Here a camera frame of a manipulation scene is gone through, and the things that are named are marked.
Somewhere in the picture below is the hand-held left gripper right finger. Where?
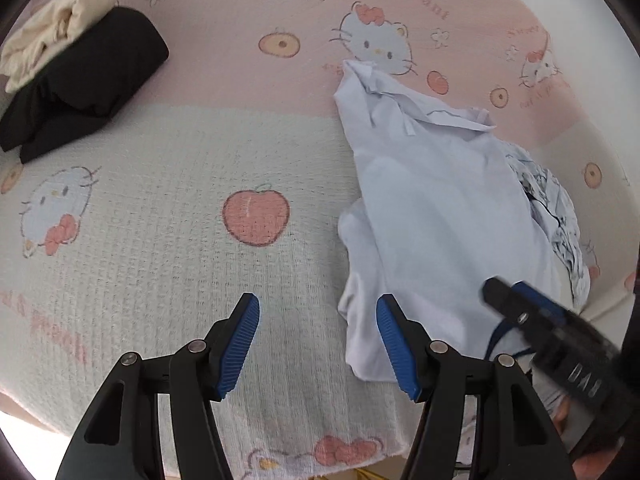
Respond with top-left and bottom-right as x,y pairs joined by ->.
376,293 -> 573,480

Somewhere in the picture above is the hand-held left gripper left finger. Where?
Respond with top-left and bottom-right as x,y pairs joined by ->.
55,292 -> 261,480

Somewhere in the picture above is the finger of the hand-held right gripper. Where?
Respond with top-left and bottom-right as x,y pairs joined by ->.
482,277 -> 568,336

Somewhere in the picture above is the white shirt with navy trim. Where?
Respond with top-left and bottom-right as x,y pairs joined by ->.
334,59 -> 591,386

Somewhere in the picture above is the white cartoon print pajamas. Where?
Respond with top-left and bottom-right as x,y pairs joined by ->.
505,141 -> 594,308

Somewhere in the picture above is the pink and cream printed blanket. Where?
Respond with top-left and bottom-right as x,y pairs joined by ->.
0,0 -> 640,476

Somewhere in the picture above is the black folded garment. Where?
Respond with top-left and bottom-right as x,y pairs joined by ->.
0,6 -> 170,164

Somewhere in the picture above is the cream folded garment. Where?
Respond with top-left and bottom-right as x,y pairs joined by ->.
0,0 -> 122,93

